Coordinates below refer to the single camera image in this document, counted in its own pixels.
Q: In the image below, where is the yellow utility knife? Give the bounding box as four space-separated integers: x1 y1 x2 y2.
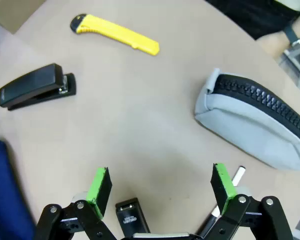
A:
69 14 161 56

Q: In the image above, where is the black and white marker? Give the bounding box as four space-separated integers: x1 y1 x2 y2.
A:
197 165 247 238

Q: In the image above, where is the long black stapler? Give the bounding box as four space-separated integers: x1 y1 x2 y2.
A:
0 62 77 112

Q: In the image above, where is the large cardboard box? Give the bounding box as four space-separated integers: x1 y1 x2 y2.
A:
0 0 47 35

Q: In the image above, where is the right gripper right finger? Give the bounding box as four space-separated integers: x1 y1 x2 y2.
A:
202 162 293 240

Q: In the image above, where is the grey zippered pencil case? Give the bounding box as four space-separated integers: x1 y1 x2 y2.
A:
194 67 300 171

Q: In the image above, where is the navy blue tissue packet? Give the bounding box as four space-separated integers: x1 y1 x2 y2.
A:
0 134 37 240

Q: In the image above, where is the person's left hand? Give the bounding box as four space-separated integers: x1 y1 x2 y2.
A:
256 31 291 60

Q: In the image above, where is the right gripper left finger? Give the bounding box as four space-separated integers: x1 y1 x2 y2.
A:
34 166 116 240

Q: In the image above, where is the small black stapler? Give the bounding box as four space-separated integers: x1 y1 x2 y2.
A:
114 197 151 238

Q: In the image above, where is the black wristwatch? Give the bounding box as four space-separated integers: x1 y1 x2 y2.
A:
282 24 300 48

